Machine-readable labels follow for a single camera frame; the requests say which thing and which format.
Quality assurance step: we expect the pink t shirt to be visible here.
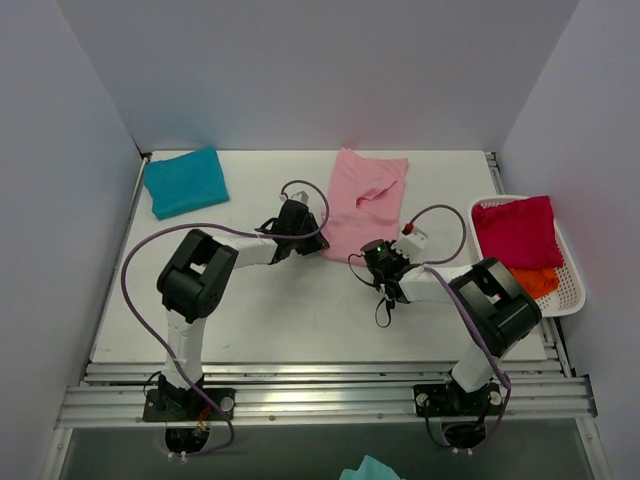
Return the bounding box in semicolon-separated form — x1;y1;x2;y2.
323;149;409;263

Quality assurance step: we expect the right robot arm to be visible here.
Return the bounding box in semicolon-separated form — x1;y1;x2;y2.
361;239;542;413

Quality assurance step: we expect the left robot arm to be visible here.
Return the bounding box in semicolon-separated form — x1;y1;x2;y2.
157;199;329;419

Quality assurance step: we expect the folded teal t shirt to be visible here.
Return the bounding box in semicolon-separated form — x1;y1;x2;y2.
143;147;230;220

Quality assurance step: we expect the crimson t shirt in basket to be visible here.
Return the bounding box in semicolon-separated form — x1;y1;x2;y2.
471;196;564;270

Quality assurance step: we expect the orange t shirt in basket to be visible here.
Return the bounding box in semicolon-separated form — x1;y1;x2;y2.
509;268;560;300

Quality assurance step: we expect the white plastic basket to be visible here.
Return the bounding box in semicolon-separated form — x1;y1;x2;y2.
468;195;586;317

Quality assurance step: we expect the mint green cloth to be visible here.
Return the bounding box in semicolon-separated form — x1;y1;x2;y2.
339;455;402;480

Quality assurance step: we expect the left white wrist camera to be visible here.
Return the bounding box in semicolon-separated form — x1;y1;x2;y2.
290;190;309;205

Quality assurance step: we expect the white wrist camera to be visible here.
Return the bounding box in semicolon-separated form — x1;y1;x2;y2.
290;190;309;205
391;223;428;262

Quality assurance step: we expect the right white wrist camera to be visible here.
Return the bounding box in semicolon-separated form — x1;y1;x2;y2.
391;223;428;262

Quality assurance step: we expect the black wire loop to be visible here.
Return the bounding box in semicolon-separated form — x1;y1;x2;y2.
347;252;401;329

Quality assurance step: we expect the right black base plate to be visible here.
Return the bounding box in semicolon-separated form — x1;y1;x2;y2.
412;382;503;418

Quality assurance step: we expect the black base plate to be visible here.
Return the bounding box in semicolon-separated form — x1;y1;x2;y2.
142;388;236;423
412;382;503;418

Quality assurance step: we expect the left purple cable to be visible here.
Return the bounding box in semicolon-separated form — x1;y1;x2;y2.
121;179;331;457

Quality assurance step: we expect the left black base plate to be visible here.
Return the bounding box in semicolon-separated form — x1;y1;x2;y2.
142;388;236;423

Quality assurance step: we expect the aluminium rail frame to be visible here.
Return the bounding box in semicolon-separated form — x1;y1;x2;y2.
56;359;597;428

